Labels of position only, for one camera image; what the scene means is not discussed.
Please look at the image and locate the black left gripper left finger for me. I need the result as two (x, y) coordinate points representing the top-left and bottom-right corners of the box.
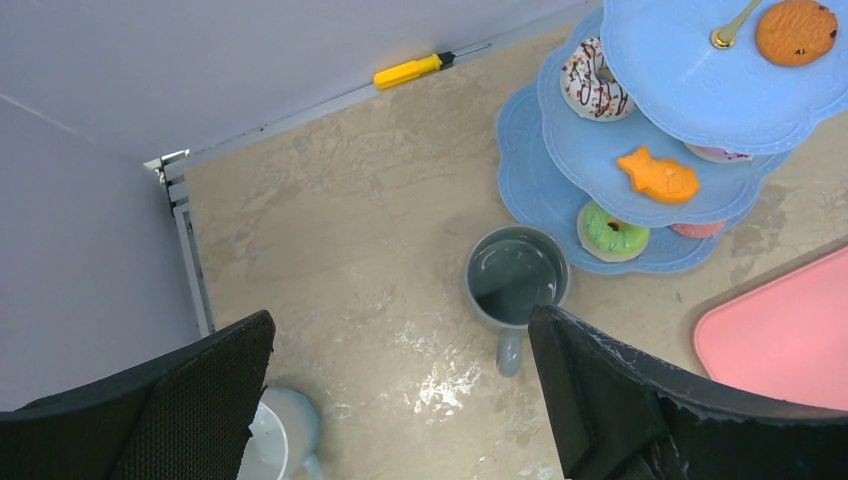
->
(1, 310), (276, 479)

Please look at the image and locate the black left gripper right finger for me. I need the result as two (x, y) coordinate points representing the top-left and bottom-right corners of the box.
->
(528, 306), (847, 479)

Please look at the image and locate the white ceramic mug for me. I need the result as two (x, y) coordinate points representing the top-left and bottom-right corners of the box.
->
(237, 387), (324, 480)

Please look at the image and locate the green frosted donut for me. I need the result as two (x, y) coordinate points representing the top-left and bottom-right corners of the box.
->
(576, 201), (651, 263)

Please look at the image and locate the pink rectangular tray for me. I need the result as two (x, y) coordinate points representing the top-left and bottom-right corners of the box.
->
(693, 249), (847, 410)

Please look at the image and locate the grey-green ceramic mug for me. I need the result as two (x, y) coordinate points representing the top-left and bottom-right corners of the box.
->
(463, 224), (572, 377)

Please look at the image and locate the orange fish-shaped biscuit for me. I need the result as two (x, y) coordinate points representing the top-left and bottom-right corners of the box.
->
(616, 146), (701, 204)

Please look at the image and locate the purple frosted donut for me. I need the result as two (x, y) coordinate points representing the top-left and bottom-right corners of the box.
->
(684, 143), (755, 164)

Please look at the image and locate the blue three-tier cake stand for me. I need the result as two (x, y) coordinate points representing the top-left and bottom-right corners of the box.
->
(496, 1), (847, 275)

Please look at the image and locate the chocolate drizzle white donut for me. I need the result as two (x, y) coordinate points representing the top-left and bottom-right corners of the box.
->
(560, 37), (637, 122)

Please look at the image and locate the brown chocolate chip cookie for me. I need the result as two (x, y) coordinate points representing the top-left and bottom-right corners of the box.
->
(755, 0), (839, 67)

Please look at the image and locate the pink cupcake with cream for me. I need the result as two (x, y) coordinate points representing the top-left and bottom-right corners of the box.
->
(670, 222), (725, 239)

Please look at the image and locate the yellow-handled screwdriver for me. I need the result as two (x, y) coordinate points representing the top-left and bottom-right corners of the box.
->
(372, 43), (492, 90)

